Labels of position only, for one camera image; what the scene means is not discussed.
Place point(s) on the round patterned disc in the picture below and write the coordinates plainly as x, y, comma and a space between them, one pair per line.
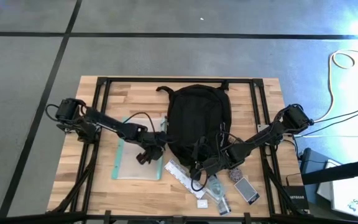
235, 175

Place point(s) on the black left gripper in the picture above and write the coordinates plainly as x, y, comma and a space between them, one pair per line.
154, 143

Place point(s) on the small white square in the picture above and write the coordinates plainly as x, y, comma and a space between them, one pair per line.
202, 203

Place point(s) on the white ruler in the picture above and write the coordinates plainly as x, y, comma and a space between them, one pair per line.
182, 177

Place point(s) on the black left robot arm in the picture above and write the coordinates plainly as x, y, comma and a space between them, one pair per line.
104, 123

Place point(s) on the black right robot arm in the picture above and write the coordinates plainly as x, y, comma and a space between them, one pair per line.
295, 118

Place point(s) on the grey-blue case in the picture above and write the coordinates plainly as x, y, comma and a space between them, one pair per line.
312, 158

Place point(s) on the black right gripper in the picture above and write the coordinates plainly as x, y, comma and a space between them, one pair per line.
210, 158

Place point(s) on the grey card dark border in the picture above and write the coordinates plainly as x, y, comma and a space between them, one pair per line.
245, 189

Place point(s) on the white box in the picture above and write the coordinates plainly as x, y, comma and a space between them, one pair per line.
353, 196

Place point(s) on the black table clamp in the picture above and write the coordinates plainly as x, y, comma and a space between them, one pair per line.
247, 217
107, 216

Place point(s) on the black backpack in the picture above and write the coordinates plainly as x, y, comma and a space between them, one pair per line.
197, 112

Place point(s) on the white mesh pouch teal trim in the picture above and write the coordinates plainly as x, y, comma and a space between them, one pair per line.
135, 168

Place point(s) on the black diagonal support beam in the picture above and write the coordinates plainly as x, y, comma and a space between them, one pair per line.
337, 171

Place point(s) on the black Netgear box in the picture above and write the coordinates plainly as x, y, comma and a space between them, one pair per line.
297, 197

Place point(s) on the grey metal mounting plate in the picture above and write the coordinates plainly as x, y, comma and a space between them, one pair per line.
262, 127

